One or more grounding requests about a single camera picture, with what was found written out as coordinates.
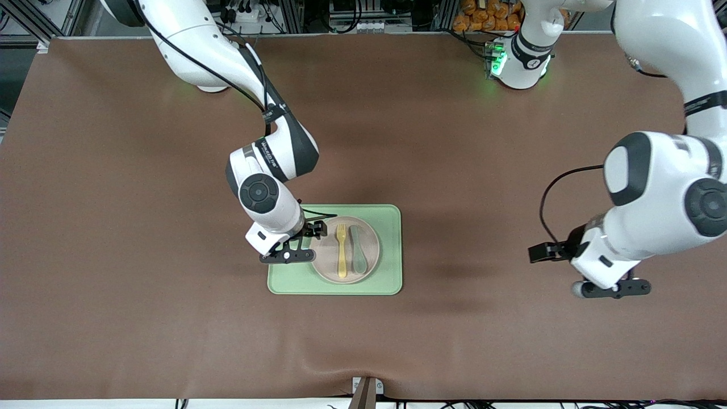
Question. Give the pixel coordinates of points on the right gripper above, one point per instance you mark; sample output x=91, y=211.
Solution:
x=309, y=229

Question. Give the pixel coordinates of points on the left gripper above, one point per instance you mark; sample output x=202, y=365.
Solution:
x=573, y=247

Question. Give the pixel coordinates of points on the round beige plate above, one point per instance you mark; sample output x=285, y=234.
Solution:
x=326, y=255

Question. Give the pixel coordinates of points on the yellow plastic fork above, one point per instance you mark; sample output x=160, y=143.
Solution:
x=342, y=255

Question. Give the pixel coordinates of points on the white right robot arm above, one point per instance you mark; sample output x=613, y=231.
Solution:
x=187, y=28

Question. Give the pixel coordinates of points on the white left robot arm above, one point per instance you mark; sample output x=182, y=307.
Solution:
x=670, y=182

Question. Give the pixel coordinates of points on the grey-green plastic spoon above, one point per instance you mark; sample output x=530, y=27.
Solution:
x=360, y=255

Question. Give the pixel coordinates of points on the light green rectangular tray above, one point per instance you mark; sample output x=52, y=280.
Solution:
x=392, y=250

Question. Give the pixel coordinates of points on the brown table mat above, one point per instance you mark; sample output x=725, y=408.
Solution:
x=170, y=318

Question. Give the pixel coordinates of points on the white connector strip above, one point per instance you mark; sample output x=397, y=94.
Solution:
x=363, y=26

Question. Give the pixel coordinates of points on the white power strip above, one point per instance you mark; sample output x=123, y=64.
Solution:
x=243, y=14

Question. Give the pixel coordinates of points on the orange package pile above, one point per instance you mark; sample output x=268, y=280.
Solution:
x=488, y=14

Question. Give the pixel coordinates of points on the metal clamp bracket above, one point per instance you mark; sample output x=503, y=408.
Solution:
x=366, y=392

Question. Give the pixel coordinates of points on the aluminium frame post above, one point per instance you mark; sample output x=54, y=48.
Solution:
x=34, y=23

